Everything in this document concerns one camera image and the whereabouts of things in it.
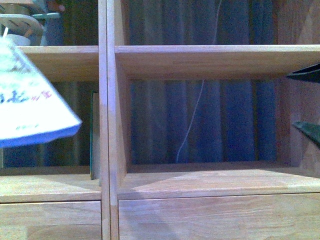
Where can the dark blue curtain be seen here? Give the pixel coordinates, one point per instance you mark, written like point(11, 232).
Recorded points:
point(180, 121)

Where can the green upright book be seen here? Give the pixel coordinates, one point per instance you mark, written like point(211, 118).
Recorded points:
point(95, 156)

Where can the white red book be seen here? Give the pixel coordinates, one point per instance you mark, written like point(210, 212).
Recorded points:
point(31, 110)

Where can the right wooden shelf unit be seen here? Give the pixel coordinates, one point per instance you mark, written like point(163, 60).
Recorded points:
point(297, 166)

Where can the wooden curved rack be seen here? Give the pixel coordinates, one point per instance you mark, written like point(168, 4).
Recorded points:
point(21, 24)

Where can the wooden drawer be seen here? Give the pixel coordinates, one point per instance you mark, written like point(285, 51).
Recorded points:
point(69, 220)
point(249, 217)

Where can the wooden shelf unit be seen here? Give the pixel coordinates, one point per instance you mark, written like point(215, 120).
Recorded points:
point(60, 184)
point(297, 166)

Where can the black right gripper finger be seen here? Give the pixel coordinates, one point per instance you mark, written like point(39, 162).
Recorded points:
point(308, 129)

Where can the white ceramic cup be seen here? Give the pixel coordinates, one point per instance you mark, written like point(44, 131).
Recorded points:
point(18, 40)

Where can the upper left wooden drawer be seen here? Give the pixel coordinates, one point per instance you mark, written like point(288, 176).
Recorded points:
point(69, 220)

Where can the left wooden shelf unit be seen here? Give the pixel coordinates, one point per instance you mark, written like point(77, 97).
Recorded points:
point(60, 184)

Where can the upper right wooden drawer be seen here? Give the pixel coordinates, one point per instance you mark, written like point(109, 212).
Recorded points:
point(249, 217)

